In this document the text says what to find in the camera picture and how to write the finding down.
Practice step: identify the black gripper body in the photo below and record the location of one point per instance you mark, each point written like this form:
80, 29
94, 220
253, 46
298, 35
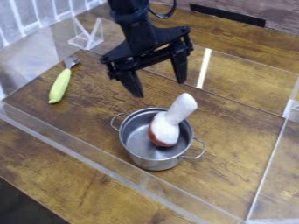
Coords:
148, 46

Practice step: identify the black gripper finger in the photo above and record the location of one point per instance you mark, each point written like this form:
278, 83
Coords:
180, 66
132, 82

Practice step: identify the white plush mushroom red cap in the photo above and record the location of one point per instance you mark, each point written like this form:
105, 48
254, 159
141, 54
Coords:
165, 130

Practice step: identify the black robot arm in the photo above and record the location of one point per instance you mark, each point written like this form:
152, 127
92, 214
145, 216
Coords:
140, 6

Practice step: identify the silver metal pot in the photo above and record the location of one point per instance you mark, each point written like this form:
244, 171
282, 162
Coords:
148, 155

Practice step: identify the clear acrylic triangular stand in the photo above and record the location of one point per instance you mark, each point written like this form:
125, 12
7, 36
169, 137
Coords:
88, 39

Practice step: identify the black bar on table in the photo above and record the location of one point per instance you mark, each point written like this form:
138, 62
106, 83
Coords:
229, 15

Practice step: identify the yellow handled metal peeler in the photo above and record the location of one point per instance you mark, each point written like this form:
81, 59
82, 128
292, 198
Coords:
62, 82

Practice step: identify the clear acrylic tray wall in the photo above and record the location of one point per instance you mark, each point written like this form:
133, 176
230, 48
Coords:
269, 208

